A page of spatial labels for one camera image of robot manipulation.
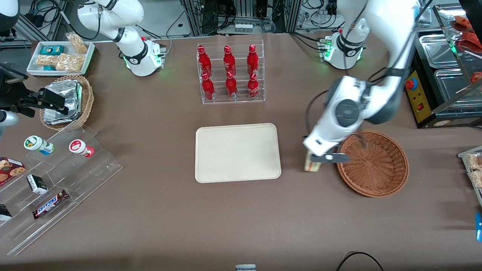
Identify aluminium frame rack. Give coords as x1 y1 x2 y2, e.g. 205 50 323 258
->
181 0 302 35

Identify clear bag of snacks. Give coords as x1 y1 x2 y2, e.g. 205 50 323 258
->
466 152 482 170
468 170 482 189

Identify red lid yogurt cup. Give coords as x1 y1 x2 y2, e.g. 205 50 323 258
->
69 139 95 158

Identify green lid yogurt cup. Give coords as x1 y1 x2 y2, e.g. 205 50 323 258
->
23 135 55 156

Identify black cable loop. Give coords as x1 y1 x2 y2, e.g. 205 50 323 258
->
336 251 385 271

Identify snickers chocolate bar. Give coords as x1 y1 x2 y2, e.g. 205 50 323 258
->
32 189 70 220

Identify grey tray with snacks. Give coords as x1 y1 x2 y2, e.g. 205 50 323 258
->
457 146 482 208

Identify clear bag of peanuts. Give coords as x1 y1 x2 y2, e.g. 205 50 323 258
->
66 32 88 54

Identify clear acrylic bottle rack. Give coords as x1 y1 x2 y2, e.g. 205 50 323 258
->
196 39 266 105

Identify large brown wicker basket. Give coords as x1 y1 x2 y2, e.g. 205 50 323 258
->
336 129 410 198

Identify red food pieces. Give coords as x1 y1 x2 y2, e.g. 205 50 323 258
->
451 16 482 84

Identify black food warmer case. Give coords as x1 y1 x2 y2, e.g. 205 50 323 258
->
404 3 482 129

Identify white rectangular snack tray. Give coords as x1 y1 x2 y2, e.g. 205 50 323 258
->
26 40 95 77

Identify red cookie box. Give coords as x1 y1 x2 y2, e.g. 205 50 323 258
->
0 156 27 187

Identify beige plastic tray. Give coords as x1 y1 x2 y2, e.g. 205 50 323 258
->
194 123 282 184

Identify teal snack packet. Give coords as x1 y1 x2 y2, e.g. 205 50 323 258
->
40 45 65 56

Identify small black white carton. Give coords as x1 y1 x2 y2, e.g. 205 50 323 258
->
26 174 49 195

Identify small tan wicker basket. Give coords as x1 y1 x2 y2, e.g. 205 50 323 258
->
39 74 95 131

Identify clear acrylic stepped shelf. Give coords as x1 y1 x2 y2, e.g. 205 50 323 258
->
0 125 123 257

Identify silver foil wrapped package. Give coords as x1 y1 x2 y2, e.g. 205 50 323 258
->
43 79 83 126

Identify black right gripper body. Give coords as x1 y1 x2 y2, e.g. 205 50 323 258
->
0 63 43 114

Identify metal food pan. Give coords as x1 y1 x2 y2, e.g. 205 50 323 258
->
434 68 482 109
419 33 459 69

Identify large clear bag of crackers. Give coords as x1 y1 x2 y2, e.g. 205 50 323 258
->
55 53 85 73

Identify triangular sandwich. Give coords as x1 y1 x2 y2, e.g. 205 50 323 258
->
304 150 322 173

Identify red cola bottle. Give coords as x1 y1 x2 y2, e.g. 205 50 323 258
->
197 45 212 78
223 45 237 76
225 70 239 99
247 72 261 99
201 72 216 101
246 44 260 76

